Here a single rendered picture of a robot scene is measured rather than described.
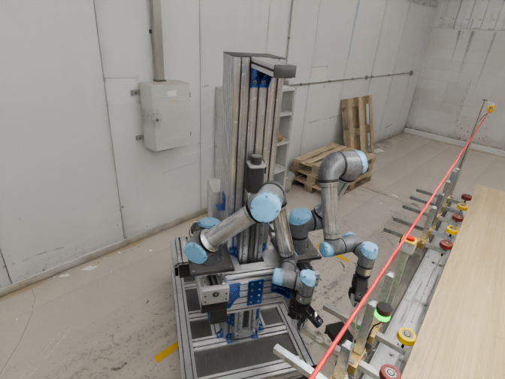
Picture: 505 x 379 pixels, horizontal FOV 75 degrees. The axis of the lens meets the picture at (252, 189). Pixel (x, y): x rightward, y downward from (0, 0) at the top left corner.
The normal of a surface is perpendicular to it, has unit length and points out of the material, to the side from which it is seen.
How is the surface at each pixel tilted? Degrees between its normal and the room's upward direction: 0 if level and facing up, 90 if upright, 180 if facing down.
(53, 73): 90
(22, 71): 90
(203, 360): 0
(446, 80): 90
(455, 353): 0
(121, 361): 0
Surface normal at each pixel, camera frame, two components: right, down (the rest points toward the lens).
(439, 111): -0.69, 0.28
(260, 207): -0.14, 0.34
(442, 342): 0.07, -0.90
